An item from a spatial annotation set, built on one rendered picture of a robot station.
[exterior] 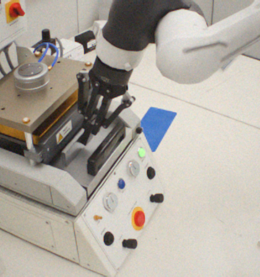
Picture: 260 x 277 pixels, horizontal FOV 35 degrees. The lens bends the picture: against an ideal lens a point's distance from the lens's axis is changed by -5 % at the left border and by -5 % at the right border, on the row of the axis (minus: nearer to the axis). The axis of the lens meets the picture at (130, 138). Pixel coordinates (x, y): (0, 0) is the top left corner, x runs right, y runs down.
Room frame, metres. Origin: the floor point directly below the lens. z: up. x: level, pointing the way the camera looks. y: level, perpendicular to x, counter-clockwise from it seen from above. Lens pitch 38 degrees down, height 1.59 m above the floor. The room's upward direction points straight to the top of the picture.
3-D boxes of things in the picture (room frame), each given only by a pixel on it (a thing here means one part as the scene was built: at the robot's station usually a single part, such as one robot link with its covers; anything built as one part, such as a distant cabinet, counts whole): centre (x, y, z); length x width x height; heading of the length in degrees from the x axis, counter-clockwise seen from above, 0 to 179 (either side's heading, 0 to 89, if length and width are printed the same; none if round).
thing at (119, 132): (0.73, 0.05, 0.99); 0.15 x 0.02 x 0.04; 155
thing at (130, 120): (0.90, 0.09, 0.96); 0.26 x 0.05 x 0.07; 65
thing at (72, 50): (1.45, 0.30, 0.83); 0.23 x 0.12 x 0.07; 144
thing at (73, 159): (0.78, 0.17, 0.97); 0.30 x 0.22 x 0.08; 65
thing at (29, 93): (0.84, 0.24, 1.08); 0.31 x 0.24 x 0.13; 155
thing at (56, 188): (0.65, 0.21, 0.96); 0.25 x 0.05 x 0.07; 65
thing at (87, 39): (1.62, 0.18, 0.83); 0.09 x 0.06 x 0.07; 139
